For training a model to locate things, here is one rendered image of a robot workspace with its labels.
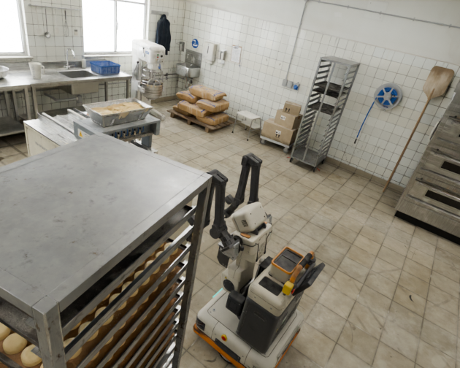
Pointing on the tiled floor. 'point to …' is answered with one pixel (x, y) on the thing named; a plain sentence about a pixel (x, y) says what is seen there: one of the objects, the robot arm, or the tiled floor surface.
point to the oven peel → (439, 82)
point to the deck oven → (447, 174)
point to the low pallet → (199, 121)
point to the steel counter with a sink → (16, 74)
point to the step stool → (249, 121)
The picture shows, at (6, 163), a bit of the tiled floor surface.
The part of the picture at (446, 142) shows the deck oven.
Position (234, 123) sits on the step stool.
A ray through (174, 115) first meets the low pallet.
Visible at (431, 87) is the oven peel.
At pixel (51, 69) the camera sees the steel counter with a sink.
